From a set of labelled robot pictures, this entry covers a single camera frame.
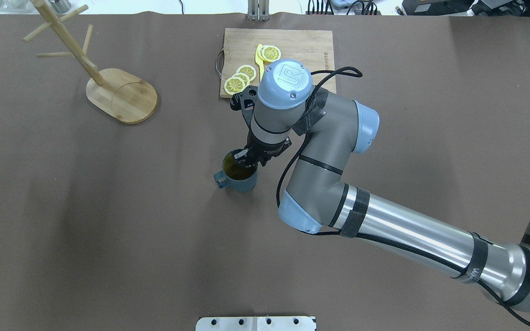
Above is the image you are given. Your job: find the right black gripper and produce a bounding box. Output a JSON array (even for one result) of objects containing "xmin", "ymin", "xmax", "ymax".
[{"xmin": 234, "ymin": 130, "xmax": 292, "ymax": 177}]

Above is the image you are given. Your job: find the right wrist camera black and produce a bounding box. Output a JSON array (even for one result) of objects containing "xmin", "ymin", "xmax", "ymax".
[{"xmin": 230, "ymin": 86, "xmax": 258, "ymax": 128}]

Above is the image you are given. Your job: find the small steel cup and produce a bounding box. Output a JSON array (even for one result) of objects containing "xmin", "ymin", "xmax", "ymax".
[{"xmin": 48, "ymin": 0, "xmax": 72, "ymax": 14}]

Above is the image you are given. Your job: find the aluminium frame post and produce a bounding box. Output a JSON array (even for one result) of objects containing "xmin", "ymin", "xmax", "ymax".
[{"xmin": 248, "ymin": 0, "xmax": 271, "ymax": 22}]

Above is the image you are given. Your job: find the yellow plastic knife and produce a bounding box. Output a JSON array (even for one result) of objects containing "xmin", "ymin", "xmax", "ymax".
[{"xmin": 254, "ymin": 44, "xmax": 265, "ymax": 82}]

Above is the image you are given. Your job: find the wooden cup rack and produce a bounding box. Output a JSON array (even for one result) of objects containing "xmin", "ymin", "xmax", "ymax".
[{"xmin": 23, "ymin": 0, "xmax": 158, "ymax": 124}]

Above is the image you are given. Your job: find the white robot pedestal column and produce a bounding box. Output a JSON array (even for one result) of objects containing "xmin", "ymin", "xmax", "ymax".
[{"xmin": 195, "ymin": 315, "xmax": 318, "ymax": 331}]

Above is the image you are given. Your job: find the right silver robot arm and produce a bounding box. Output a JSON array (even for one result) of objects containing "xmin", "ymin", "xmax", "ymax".
[{"xmin": 230, "ymin": 59, "xmax": 530, "ymax": 314}]

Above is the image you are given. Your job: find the blue-grey mug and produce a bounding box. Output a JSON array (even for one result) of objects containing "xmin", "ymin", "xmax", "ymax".
[{"xmin": 213, "ymin": 149, "xmax": 258, "ymax": 191}]

